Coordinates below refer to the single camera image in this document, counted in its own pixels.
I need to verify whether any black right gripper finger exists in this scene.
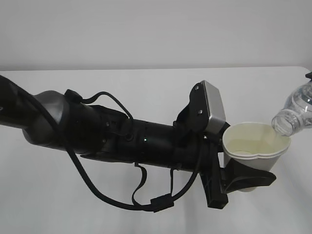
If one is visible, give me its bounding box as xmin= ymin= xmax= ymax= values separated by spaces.
xmin=305 ymin=72 xmax=312 ymax=78

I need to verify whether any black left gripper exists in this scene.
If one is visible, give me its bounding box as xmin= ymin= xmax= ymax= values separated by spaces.
xmin=173 ymin=126 xmax=277 ymax=209

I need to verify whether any white paper cup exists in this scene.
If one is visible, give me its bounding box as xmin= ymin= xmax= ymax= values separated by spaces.
xmin=222 ymin=122 xmax=291 ymax=192

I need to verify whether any clear green-label water bottle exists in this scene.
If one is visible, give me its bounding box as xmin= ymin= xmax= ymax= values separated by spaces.
xmin=272 ymin=81 xmax=312 ymax=137

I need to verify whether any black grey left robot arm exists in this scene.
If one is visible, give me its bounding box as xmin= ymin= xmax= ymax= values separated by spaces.
xmin=0 ymin=77 xmax=276 ymax=213

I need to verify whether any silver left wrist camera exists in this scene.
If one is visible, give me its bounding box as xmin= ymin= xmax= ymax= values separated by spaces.
xmin=189 ymin=80 xmax=226 ymax=134

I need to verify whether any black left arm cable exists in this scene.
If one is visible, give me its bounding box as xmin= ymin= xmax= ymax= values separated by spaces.
xmin=14 ymin=90 xmax=205 ymax=213

